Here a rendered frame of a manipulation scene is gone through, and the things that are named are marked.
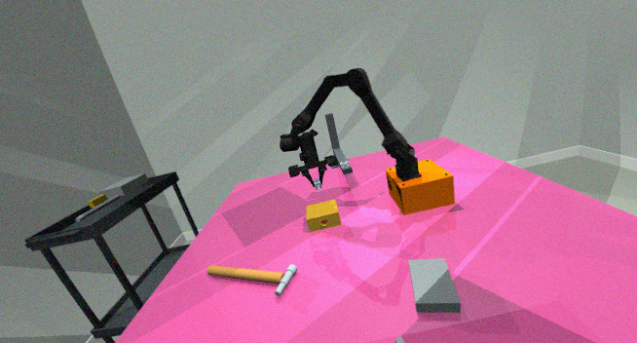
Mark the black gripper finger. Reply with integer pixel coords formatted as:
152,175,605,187
302,173,315,187
318,167,327,185

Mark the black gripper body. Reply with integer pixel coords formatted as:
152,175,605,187
288,148,338,177

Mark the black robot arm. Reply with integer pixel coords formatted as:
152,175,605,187
280,68,421,181

